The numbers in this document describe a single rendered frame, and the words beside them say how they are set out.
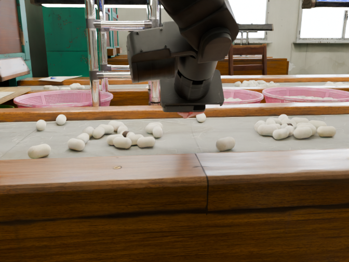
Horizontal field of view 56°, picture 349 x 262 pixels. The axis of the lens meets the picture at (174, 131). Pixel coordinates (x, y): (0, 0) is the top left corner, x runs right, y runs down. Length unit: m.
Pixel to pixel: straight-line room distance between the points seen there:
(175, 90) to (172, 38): 0.12
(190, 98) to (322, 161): 0.21
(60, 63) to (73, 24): 0.38
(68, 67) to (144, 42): 2.98
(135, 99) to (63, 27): 2.35
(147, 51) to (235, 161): 0.18
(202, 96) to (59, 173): 0.24
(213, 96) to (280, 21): 5.53
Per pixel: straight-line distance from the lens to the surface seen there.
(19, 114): 0.83
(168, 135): 0.65
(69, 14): 3.39
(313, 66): 6.30
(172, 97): 0.53
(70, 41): 3.38
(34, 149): 0.56
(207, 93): 0.54
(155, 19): 0.83
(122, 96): 1.11
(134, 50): 0.42
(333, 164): 0.48
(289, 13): 6.10
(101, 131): 0.64
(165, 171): 0.41
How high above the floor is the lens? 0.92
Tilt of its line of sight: 15 degrees down
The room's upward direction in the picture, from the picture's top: straight up
